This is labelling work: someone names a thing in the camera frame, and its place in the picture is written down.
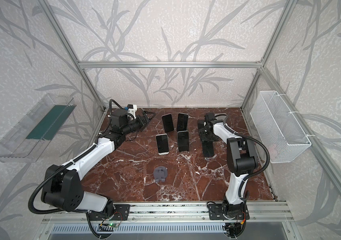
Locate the black phone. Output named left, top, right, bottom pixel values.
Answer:
left=162, top=114, right=174, bottom=133
left=201, top=141, right=215, bottom=158
left=177, top=131, right=189, bottom=152
left=176, top=113, right=189, bottom=132
left=197, top=120, right=206, bottom=141

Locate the grey round phone stand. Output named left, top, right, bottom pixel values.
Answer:
left=153, top=166, right=168, bottom=183

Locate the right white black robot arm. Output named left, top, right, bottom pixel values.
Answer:
left=197, top=113, right=257, bottom=221

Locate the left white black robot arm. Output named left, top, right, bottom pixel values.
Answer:
left=28, top=107, right=156, bottom=217

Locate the white framed phone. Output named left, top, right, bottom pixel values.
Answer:
left=156, top=134, right=170, bottom=155

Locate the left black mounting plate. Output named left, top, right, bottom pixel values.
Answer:
left=89, top=204, right=131, bottom=221

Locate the black mounting plate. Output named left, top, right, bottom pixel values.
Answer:
left=206, top=202, right=250, bottom=221
left=89, top=204, right=131, bottom=221

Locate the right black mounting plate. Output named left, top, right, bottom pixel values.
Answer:
left=206, top=202, right=250, bottom=221

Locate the green circuit board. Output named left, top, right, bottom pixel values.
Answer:
left=99, top=223, right=121, bottom=229

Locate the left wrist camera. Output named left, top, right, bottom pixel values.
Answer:
left=125, top=104, right=138, bottom=119

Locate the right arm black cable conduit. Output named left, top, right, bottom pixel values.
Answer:
left=215, top=113, right=270, bottom=199

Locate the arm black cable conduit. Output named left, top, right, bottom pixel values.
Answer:
left=215, top=113, right=270, bottom=199
left=28, top=98, right=123, bottom=240

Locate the aluminium frame crossbar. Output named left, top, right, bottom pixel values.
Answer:
left=79, top=61, right=261, bottom=69

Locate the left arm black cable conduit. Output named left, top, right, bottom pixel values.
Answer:
left=28, top=98, right=123, bottom=240

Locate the white wire mesh basket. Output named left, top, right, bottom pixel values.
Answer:
left=250, top=91, right=311, bottom=164

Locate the clear plastic wall bin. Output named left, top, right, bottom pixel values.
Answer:
left=0, top=94, right=76, bottom=163

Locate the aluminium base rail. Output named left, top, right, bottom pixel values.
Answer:
left=41, top=201, right=291, bottom=224

